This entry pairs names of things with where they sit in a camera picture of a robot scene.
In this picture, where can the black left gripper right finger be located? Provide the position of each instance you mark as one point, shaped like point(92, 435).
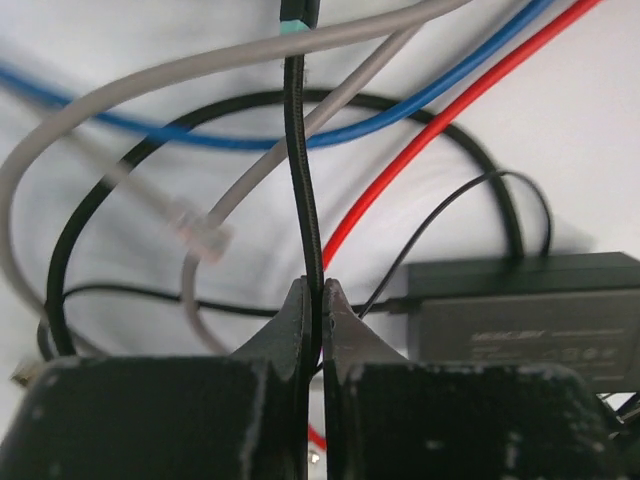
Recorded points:
point(389, 418)

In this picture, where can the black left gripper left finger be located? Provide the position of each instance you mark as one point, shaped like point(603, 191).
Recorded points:
point(241, 416)

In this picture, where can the black power adapter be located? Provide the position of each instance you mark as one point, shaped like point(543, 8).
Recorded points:
point(577, 310)

